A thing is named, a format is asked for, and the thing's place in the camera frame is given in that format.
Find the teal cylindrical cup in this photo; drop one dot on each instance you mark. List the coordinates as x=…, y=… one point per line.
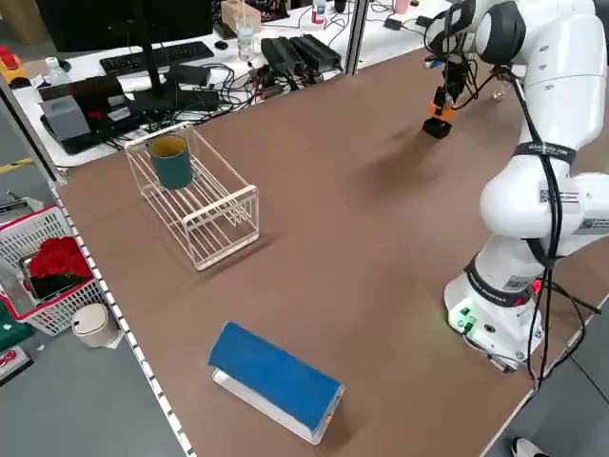
x=173, y=171

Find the black computer mouse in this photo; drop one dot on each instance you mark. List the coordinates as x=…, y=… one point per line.
x=221, y=45

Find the blue cloth-covered clear stand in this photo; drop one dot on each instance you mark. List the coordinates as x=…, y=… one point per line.
x=271, y=376

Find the bottle with red label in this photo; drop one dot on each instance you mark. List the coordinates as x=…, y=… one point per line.
x=319, y=14

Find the orange button box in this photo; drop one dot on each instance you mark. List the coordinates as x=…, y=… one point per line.
x=438, y=110

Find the white basket red rim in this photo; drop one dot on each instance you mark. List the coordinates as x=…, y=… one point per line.
x=62, y=309

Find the black power brick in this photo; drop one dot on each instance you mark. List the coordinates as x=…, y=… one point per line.
x=316, y=50
x=280, y=52

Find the clear measuring cup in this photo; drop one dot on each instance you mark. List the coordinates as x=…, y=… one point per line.
x=497, y=95

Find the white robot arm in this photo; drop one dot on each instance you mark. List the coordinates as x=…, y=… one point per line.
x=561, y=71

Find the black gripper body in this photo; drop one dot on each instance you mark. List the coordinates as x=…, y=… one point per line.
x=456, y=71

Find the brown cardboard box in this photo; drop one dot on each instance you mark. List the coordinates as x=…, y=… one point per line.
x=233, y=14

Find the yellow emergency stop box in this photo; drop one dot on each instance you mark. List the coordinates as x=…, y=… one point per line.
x=9, y=66

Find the clear water bottle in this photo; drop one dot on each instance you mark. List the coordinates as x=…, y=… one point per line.
x=245, y=43

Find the black computer monitor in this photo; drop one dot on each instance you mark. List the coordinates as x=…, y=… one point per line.
x=119, y=24

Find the small white trash bin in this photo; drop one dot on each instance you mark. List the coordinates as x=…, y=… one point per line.
x=92, y=328

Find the small clear bottle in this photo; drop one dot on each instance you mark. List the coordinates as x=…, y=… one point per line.
x=57, y=71

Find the aluminium frame post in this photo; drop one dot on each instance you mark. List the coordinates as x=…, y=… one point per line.
x=356, y=38

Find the red roses bunch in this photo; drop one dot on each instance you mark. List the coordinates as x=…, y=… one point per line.
x=54, y=257

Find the black monitor stand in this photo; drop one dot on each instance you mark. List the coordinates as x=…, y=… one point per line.
x=154, y=71

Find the black keyboard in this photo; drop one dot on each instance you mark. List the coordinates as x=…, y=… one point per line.
x=157, y=56

